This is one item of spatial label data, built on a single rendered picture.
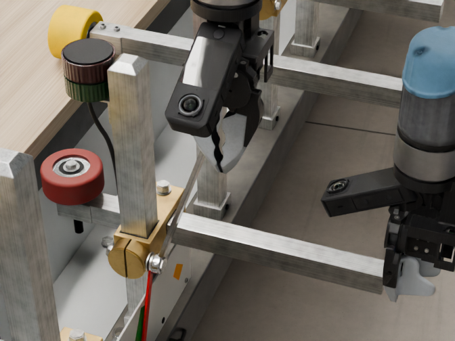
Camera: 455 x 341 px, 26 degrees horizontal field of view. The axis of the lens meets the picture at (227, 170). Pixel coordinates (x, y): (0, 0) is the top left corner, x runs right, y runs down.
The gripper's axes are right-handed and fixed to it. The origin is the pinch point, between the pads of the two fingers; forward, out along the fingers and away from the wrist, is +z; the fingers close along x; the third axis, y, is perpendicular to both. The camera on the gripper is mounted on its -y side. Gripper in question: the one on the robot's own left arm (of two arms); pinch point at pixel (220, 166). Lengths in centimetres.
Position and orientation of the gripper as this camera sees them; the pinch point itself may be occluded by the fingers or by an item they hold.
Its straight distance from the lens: 107.5
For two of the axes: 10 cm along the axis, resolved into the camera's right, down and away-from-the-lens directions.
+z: 0.0, 7.9, 6.1
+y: 3.4, -5.8, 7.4
